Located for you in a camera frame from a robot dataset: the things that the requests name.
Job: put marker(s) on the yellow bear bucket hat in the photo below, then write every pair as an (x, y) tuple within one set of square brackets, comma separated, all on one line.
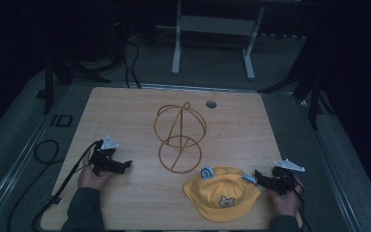
[(222, 193)]

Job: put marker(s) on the person's left hand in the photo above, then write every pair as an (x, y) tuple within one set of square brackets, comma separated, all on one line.
[(91, 179)]

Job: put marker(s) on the person's right hand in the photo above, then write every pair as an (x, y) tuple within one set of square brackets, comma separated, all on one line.
[(286, 203)]

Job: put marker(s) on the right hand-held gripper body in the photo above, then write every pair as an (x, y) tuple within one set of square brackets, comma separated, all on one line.
[(283, 179)]

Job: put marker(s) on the black tripod stand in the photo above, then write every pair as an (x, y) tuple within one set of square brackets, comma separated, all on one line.
[(309, 87), (64, 71)]

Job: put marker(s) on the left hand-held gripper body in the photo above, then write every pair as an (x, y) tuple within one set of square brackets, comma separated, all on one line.
[(104, 158)]

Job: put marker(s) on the white metal stand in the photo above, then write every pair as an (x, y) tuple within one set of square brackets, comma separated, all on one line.
[(217, 25)]

